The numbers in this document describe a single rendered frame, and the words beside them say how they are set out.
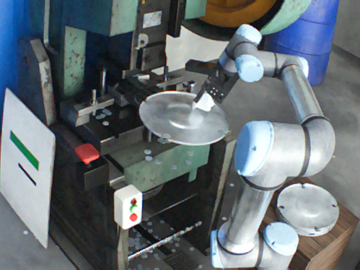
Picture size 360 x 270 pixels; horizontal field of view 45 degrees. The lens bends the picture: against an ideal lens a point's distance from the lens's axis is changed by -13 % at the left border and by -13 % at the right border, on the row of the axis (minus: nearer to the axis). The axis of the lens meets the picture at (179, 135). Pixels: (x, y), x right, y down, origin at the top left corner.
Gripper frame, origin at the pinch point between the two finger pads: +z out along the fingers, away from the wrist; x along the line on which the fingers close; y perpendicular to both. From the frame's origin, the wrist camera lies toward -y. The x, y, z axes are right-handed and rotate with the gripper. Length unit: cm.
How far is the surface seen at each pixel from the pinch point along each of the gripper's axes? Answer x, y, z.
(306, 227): 7, 63, 19
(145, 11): -0.8, -29.4, -20.0
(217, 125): -2.7, 10.2, -1.2
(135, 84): 6.6, -21.3, 11.2
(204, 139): -12.6, 9.4, -0.9
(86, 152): -35.1, -16.3, 11.2
